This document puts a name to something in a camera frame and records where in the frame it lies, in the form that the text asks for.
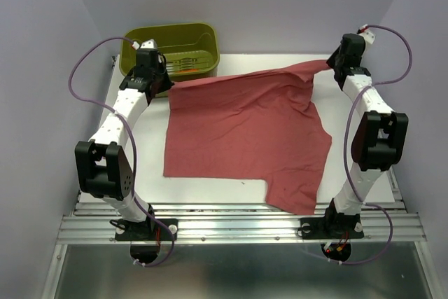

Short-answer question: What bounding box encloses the aluminium front rail frame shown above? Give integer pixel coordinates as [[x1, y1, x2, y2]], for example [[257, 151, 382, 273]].
[[41, 54, 435, 299]]

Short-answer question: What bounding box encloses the red t shirt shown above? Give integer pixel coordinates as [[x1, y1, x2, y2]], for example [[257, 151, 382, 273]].
[[163, 60, 332, 215]]

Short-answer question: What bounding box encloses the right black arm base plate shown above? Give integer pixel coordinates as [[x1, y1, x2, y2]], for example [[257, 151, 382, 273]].
[[297, 215, 364, 240]]

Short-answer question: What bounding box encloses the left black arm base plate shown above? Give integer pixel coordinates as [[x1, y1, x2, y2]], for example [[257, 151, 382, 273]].
[[109, 218, 172, 242]]

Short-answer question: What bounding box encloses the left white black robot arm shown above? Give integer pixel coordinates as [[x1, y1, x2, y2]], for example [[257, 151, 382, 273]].
[[74, 40, 173, 239]]

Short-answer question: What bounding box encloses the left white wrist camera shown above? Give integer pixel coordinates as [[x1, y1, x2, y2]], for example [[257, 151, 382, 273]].
[[132, 39, 158, 50]]

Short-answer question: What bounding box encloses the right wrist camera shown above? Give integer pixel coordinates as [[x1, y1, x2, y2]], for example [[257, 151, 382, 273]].
[[357, 25, 375, 46]]

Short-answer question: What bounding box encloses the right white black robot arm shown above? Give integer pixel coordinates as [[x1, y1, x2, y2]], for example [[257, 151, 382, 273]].
[[322, 31, 409, 236]]

